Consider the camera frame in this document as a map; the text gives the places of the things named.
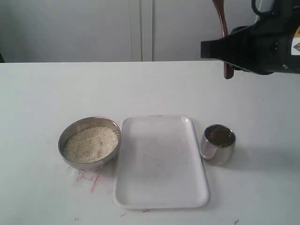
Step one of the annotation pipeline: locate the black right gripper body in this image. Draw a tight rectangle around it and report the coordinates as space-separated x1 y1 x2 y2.
251 0 300 74

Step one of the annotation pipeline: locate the brown wooden spoon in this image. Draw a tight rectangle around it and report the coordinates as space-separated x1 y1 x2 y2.
212 0 234 79

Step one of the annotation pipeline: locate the small steel cup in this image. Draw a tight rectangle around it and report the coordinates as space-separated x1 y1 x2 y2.
199 124 237 166

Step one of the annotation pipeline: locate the steel bowl of rice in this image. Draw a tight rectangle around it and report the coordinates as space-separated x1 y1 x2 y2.
58 117 121 170

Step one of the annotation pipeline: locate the white plastic tray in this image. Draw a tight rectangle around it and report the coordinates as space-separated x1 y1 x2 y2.
113 115 210 210

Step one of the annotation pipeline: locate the white cabinet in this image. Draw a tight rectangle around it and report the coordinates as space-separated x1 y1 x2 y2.
0 0 279 63

